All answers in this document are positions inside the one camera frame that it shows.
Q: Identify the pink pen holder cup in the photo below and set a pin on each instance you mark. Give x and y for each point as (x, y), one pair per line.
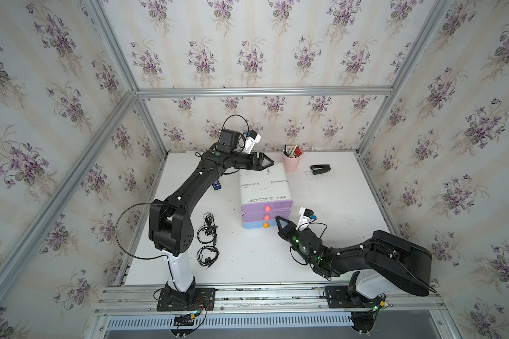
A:
(291, 157)

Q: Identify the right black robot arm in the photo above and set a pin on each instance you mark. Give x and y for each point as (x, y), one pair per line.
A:
(397, 262)

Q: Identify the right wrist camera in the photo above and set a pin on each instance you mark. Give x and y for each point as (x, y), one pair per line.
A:
(307, 217)

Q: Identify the purple top drawer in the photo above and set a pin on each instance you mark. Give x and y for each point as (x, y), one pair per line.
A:
(267, 206)

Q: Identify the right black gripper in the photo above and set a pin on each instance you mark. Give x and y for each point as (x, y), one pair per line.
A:
(288, 229)

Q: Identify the purple drawer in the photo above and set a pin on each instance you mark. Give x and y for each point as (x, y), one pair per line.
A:
(267, 206)
(265, 216)

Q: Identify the black earphones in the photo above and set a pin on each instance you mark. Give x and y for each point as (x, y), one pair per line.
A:
(207, 233)
(207, 256)

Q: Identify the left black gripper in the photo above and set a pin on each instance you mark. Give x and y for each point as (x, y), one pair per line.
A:
(258, 162)

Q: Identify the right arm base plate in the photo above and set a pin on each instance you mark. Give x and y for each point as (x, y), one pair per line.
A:
(344, 296)

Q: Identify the black stapler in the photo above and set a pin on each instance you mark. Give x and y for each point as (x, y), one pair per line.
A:
(320, 169)

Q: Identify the blue bottom drawer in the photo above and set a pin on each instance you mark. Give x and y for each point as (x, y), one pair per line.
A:
(259, 224)

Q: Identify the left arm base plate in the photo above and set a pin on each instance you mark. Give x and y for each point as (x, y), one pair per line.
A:
(194, 299)

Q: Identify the aluminium mounting rail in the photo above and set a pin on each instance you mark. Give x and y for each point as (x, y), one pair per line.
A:
(228, 299)

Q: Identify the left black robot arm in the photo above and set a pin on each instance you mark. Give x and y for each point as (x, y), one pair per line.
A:
(170, 225)

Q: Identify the white drawer cabinet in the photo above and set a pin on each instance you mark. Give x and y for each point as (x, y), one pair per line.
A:
(268, 185)

